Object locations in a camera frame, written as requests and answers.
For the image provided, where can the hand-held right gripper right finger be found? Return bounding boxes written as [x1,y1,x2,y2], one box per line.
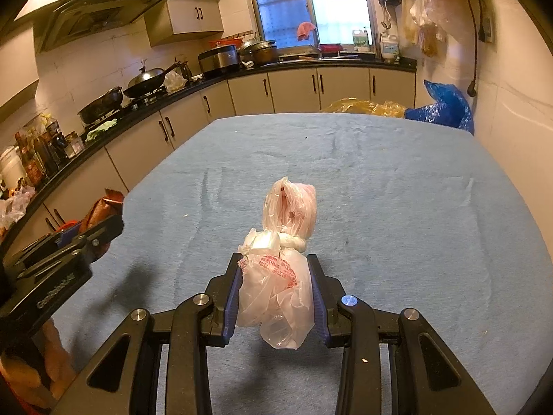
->
[306,253,497,415]

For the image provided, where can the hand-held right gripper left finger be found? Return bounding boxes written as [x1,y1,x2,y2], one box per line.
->
[73,252,243,415]

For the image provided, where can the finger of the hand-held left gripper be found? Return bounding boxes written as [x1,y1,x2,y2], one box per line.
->
[17,214,125,278]
[4,225,81,269]

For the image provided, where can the brown paper bag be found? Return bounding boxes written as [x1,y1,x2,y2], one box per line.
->
[79,188,126,235]

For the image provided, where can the knotted clear plastic bag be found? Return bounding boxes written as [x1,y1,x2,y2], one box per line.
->
[236,176,319,351]

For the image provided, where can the person's left forearm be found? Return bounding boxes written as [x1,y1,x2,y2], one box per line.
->
[0,351,55,415]

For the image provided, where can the person's left hand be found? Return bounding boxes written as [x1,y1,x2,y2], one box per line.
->
[42,317,77,399]

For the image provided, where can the crumpled clear plastic bag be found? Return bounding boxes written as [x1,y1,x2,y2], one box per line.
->
[0,184,37,231]

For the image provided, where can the group of sauce bottles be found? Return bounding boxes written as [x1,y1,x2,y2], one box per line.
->
[14,113,85,187]

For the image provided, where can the green cloth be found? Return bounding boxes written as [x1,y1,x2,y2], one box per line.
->
[85,118,119,142]

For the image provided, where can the black frying pan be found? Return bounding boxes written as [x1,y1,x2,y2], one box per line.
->
[77,86,125,125]

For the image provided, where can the blue tablecloth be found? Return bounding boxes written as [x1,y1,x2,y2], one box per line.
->
[49,112,541,415]

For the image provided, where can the black wok with lid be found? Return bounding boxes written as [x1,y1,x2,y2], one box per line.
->
[122,66,179,99]

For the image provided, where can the white plastic bag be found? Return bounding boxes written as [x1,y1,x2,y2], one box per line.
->
[164,70,188,93]

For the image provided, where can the yellow plastic bag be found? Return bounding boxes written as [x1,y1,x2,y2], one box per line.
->
[326,97,409,118]

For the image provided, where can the silver rice cooker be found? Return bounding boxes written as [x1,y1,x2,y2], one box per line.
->
[198,44,240,77]

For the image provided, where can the beige lower kitchen cabinets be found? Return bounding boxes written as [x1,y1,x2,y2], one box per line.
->
[9,66,418,251]

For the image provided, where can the range hood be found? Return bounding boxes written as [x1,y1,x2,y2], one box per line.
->
[14,0,170,53]

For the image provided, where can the blue plastic bag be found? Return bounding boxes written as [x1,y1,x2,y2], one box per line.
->
[404,79,475,135]

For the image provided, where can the stacked metal pots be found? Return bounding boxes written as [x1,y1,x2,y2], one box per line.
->
[237,39,279,66]

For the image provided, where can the black kitchen countertop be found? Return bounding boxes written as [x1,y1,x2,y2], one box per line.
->
[0,54,418,243]

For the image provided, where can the white plastic jug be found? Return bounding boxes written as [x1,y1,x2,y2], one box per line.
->
[380,32,400,63]

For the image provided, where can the green label detergent bottle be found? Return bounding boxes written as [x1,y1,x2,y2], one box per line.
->
[353,26,373,52]

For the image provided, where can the kitchen window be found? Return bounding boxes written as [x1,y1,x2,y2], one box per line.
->
[244,0,376,50]

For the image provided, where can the hanging plastic bags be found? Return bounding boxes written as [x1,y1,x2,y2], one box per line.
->
[395,0,480,58]

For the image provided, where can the black power cable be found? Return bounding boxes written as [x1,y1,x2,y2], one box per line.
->
[463,0,481,98]

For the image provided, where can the wall socket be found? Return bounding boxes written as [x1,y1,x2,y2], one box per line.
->
[479,16,496,45]

